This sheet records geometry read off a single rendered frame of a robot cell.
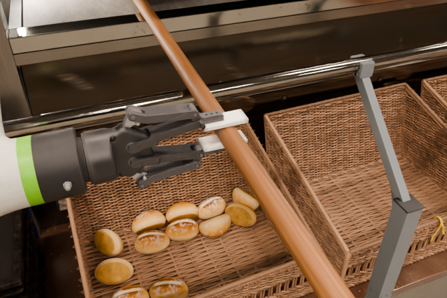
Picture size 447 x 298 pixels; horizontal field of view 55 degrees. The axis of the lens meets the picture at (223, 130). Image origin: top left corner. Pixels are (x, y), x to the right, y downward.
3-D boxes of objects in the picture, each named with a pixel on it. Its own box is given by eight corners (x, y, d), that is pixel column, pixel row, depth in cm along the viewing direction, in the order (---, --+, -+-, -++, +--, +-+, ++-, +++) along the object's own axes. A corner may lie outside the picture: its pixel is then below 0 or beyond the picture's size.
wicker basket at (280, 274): (73, 226, 131) (53, 153, 115) (242, 178, 149) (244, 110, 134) (102, 380, 94) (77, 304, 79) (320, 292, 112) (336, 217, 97)
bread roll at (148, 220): (166, 227, 130) (161, 210, 132) (167, 219, 124) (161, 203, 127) (134, 237, 127) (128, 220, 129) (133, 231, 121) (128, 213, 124)
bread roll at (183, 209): (199, 221, 132) (195, 205, 135) (199, 210, 127) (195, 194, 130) (167, 227, 130) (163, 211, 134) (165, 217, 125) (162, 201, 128)
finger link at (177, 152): (130, 160, 59) (130, 168, 60) (207, 154, 64) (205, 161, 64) (125, 144, 62) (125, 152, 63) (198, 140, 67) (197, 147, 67)
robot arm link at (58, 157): (48, 221, 56) (30, 166, 51) (45, 167, 65) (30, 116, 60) (96, 209, 57) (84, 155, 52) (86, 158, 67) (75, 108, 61)
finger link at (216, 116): (187, 122, 63) (186, 104, 61) (220, 116, 64) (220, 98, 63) (190, 128, 62) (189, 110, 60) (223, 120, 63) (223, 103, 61)
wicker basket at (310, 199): (255, 180, 149) (259, 112, 133) (388, 144, 166) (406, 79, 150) (337, 296, 111) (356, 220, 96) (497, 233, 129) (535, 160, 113)
